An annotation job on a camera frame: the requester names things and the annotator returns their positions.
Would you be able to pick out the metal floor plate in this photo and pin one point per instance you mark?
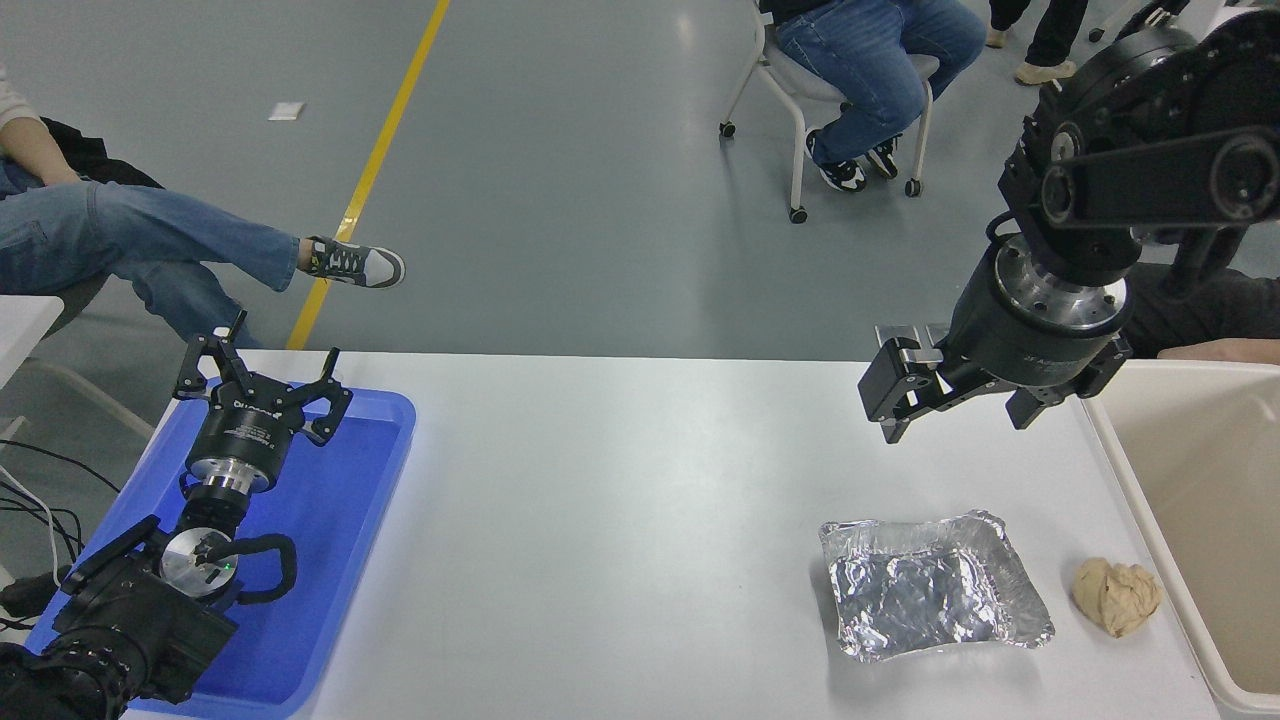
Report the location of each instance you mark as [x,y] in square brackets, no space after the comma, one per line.
[895,335]
[937,333]

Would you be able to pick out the crumpled tan paper ball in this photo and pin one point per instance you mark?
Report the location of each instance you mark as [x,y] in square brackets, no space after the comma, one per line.
[1115,595]

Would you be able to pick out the foil plate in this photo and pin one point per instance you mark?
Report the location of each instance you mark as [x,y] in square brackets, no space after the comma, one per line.
[930,590]

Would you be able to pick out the standing person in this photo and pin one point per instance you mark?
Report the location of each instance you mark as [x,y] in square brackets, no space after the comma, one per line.
[1050,40]

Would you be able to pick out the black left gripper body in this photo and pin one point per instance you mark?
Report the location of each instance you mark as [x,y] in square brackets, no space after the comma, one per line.
[250,430]

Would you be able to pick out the person's hand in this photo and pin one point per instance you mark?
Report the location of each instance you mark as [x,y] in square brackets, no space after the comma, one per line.
[1225,351]

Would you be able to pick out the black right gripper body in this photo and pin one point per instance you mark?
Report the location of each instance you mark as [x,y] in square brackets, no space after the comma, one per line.
[1020,345]

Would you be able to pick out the person beside bin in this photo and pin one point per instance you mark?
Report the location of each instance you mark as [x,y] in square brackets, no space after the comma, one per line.
[1200,310]

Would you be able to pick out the seated person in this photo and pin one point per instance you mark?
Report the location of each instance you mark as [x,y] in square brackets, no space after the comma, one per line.
[120,235]

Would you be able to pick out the large pale bin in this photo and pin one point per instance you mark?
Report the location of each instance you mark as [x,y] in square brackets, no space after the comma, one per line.
[1200,500]

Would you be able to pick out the white wheeled chair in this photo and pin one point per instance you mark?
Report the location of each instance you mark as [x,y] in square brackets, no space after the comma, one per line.
[800,95]

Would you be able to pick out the small white table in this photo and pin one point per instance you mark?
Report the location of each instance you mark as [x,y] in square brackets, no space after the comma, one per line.
[25,325]

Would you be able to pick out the white paper scrap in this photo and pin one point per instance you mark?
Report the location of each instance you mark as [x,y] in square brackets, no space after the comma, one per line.
[286,111]

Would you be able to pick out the person on white chair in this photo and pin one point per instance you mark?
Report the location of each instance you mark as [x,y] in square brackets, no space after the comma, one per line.
[870,60]

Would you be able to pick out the blue plastic tray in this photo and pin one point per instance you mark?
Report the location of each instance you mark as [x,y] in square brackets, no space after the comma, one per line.
[320,560]

